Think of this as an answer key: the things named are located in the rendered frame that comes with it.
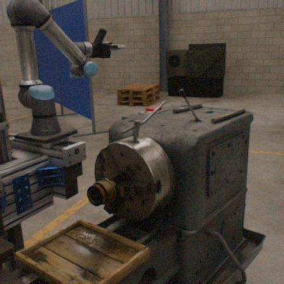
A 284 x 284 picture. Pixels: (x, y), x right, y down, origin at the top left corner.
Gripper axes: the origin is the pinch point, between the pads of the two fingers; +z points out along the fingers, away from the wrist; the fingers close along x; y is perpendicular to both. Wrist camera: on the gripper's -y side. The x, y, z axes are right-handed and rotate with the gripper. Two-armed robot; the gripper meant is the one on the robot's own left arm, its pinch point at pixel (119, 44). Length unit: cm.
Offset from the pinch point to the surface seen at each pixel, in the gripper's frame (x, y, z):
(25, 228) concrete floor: -87, 172, -37
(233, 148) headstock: 91, 34, 1
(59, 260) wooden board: 89, 58, -83
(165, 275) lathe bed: 103, 74, -45
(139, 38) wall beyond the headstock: -788, 94, 614
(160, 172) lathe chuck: 96, 31, -46
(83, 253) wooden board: 91, 58, -74
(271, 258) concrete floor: 77, 149, 91
